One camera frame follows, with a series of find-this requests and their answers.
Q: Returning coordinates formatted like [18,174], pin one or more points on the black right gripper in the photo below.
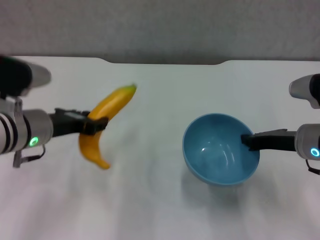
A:
[275,141]

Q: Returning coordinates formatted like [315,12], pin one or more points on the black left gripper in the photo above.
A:
[67,122]

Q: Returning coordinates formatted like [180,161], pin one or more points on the yellow banana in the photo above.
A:
[112,105]

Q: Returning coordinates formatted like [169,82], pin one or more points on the blue bowl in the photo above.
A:
[217,160]

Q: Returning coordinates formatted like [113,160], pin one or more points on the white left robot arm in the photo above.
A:
[22,130]

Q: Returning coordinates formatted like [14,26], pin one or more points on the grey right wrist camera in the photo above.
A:
[306,87]

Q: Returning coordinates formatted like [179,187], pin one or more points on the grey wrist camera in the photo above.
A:
[17,77]
[306,87]

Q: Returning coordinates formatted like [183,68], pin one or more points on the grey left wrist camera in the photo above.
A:
[17,77]

